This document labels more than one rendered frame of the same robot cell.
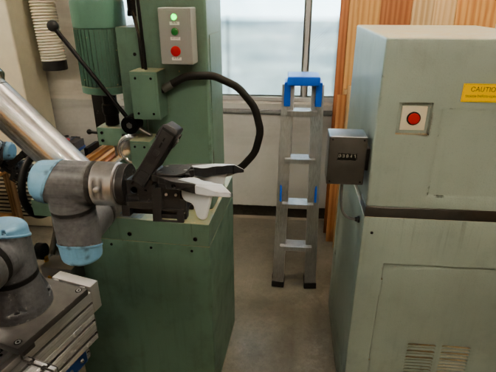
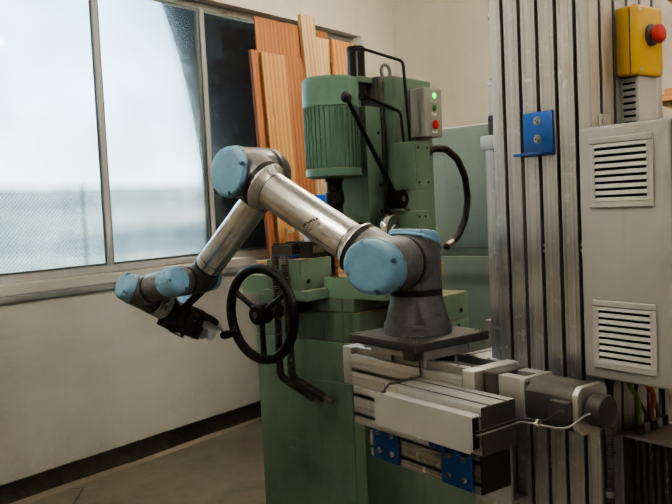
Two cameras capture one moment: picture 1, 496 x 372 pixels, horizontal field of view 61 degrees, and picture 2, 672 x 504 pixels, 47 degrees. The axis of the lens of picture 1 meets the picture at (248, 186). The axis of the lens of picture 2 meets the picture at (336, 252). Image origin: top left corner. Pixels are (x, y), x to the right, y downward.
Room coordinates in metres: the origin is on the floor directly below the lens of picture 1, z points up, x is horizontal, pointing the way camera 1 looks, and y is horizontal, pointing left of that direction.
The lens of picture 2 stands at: (0.23, 2.54, 1.11)
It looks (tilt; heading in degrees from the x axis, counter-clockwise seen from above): 3 degrees down; 303
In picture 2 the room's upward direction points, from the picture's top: 3 degrees counter-clockwise
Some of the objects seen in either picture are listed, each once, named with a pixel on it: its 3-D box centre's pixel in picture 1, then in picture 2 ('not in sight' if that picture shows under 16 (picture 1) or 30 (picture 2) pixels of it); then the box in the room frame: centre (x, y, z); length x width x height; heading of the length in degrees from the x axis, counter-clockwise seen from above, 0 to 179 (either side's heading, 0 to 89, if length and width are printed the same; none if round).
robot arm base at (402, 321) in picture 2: not in sight; (416, 309); (1.01, 1.02, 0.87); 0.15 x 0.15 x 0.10
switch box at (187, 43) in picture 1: (178, 35); (426, 113); (1.36, 0.21, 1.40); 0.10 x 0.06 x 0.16; 81
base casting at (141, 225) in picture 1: (152, 202); (364, 311); (1.53, 0.38, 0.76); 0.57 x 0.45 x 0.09; 81
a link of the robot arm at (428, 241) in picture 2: not in sight; (413, 258); (1.01, 1.03, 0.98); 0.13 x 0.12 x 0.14; 90
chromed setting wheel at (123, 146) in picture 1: (134, 150); (392, 230); (1.40, 0.40, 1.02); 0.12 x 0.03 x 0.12; 81
